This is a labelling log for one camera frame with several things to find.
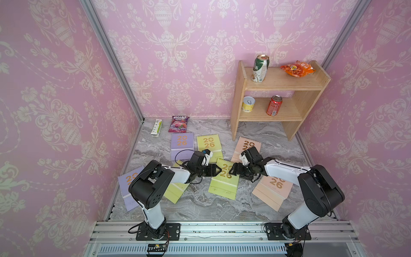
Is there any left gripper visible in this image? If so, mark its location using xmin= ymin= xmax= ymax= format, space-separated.
xmin=195 ymin=164 xmax=223 ymax=177

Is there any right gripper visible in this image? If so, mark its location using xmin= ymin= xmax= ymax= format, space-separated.
xmin=228 ymin=162 xmax=256 ymax=180

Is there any green calendar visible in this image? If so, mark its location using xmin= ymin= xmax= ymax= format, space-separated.
xmin=164 ymin=160 xmax=190 ymax=204
xmin=197 ymin=134 xmax=224 ymax=163
xmin=208 ymin=158 xmax=240 ymax=200

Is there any pink calendar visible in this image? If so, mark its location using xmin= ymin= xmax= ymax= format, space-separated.
xmin=231 ymin=137 xmax=262 ymax=163
xmin=252 ymin=176 xmax=293 ymax=212

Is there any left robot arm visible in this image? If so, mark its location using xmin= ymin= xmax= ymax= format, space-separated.
xmin=128 ymin=149 xmax=222 ymax=241

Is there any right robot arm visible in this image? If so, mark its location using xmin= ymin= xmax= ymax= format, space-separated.
xmin=229 ymin=147 xmax=345 ymax=240

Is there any purple calendar at back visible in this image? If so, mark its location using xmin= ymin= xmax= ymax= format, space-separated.
xmin=171 ymin=133 xmax=194 ymax=161

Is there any purple calendar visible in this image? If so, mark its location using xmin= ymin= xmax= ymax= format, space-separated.
xmin=118 ymin=166 xmax=144 ymax=212
xmin=171 ymin=133 xmax=194 ymax=161

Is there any purple candy bag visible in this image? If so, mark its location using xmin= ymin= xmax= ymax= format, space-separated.
xmin=168 ymin=116 xmax=189 ymax=133

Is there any yellow tin can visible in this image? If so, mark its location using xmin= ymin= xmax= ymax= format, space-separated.
xmin=241 ymin=96 xmax=255 ymax=112

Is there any green white gum box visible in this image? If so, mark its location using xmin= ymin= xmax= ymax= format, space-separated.
xmin=150 ymin=119 xmax=163 ymax=137

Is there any red soda can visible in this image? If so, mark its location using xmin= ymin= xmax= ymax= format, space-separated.
xmin=267 ymin=95 xmax=283 ymax=116

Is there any wooden shelf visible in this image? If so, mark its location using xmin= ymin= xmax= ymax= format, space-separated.
xmin=230 ymin=60 xmax=332 ymax=142

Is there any purple calendar front left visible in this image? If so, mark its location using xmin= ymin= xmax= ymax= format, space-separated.
xmin=118 ymin=166 xmax=144 ymax=212

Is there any small circuit board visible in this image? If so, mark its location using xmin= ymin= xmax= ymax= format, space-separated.
xmin=147 ymin=244 xmax=168 ymax=253

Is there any green drink can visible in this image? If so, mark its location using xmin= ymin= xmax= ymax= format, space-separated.
xmin=251 ymin=54 xmax=270 ymax=83

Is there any orange snack bag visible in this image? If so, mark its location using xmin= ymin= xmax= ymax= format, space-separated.
xmin=280 ymin=61 xmax=316 ymax=78

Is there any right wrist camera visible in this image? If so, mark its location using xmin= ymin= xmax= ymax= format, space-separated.
xmin=239 ymin=151 xmax=249 ymax=166

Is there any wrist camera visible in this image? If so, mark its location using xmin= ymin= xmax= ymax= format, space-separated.
xmin=202 ymin=149 xmax=213 ymax=166
xmin=239 ymin=151 xmax=249 ymax=166

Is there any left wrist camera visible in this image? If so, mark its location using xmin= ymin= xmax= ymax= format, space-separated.
xmin=202 ymin=149 xmax=213 ymax=166

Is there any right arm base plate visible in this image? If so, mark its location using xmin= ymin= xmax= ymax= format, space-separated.
xmin=263 ymin=222 xmax=311 ymax=241

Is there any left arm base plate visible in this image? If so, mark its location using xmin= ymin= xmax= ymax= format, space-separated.
xmin=136 ymin=222 xmax=181 ymax=241

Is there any aluminium front rail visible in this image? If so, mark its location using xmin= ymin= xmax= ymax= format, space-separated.
xmin=84 ymin=220 xmax=366 ymax=257

